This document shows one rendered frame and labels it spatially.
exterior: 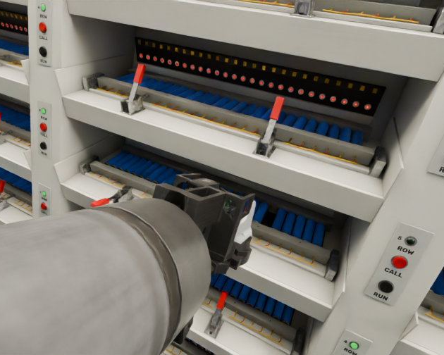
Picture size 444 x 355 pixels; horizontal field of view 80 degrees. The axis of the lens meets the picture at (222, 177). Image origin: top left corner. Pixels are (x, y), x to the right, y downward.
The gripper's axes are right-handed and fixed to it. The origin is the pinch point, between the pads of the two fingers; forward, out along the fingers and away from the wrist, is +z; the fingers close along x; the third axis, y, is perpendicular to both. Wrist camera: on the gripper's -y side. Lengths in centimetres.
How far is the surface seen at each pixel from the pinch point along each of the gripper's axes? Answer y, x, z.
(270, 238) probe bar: -3.7, -5.0, 13.8
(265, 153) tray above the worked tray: 11.4, -0.7, 5.2
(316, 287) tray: -7.5, -15.0, 10.2
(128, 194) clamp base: -5.5, 25.6, 10.2
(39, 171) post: -8, 49, 8
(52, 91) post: 10.7, 44.9, 3.9
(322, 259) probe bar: -3.8, -14.9, 14.0
